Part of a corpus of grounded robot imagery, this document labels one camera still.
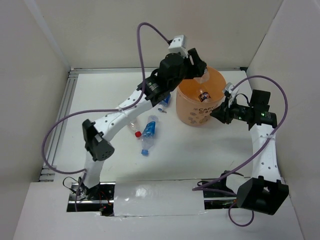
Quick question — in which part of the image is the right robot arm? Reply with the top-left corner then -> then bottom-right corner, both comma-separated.
210,90 -> 289,215

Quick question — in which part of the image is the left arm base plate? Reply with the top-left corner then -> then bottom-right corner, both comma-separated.
66,182 -> 116,217

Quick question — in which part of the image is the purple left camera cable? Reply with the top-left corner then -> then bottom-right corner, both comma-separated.
41,22 -> 173,212

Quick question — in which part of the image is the red label clear bottle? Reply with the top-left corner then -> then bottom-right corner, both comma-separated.
127,118 -> 142,139

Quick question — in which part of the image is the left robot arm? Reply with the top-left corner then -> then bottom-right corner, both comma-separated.
79,48 -> 207,200

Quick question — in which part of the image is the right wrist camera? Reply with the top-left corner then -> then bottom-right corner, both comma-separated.
223,82 -> 239,107

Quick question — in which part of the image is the dark label bottle black cap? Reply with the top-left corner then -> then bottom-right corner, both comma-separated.
198,91 -> 211,103

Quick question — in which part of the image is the orange plastic bin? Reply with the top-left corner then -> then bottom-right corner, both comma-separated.
176,67 -> 226,127

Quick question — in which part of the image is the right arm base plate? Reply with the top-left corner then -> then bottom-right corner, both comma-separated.
202,179 -> 236,210

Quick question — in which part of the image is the blue label bottle white neck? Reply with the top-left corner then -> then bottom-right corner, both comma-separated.
157,93 -> 171,112

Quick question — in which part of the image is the blue label bottle blue cap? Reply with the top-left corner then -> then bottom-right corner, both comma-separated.
141,115 -> 159,156

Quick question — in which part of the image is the white taped cover sheet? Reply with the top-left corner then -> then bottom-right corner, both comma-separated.
113,180 -> 206,217

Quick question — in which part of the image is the aluminium table edge rail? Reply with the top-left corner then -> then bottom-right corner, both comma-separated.
45,68 -> 252,182

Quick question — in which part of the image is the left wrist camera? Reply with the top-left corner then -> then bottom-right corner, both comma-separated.
168,34 -> 187,55

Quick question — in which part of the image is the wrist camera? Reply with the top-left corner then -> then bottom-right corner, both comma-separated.
223,82 -> 239,107
168,34 -> 187,55

